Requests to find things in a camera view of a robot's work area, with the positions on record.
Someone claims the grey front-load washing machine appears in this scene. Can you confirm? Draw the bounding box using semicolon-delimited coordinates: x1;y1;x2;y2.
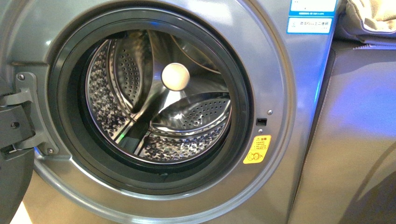
0;0;335;224

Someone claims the beige folded cloth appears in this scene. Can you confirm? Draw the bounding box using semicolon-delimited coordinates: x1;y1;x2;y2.
334;0;396;46

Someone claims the beige grey side cabinet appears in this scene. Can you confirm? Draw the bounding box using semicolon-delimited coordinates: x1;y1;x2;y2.
289;42;396;224

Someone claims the blue white label sticker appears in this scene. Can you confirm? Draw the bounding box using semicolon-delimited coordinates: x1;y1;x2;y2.
286;0;338;35

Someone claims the yellow warning sticker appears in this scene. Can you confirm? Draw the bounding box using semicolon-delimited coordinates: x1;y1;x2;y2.
243;135;272;164

